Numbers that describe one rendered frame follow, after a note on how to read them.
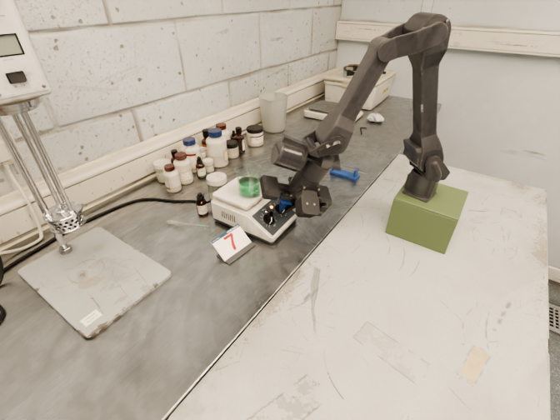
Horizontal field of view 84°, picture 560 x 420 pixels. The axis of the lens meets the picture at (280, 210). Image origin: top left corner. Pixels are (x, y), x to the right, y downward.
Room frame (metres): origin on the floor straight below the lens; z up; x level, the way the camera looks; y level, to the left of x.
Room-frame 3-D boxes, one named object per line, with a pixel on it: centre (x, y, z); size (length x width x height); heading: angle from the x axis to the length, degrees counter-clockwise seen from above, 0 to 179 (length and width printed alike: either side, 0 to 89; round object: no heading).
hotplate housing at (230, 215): (0.71, 0.08, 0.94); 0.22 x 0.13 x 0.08; 58
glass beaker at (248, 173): (0.70, 0.08, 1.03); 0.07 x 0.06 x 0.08; 121
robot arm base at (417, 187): (0.67, -0.35, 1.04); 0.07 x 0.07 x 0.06; 47
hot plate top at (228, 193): (0.72, 0.10, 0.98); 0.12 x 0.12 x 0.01; 58
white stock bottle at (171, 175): (0.87, 0.34, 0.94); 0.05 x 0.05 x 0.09
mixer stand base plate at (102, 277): (0.50, 0.42, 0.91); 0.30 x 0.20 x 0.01; 56
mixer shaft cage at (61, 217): (0.50, 0.43, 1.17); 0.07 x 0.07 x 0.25
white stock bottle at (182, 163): (0.92, 0.32, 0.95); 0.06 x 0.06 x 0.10
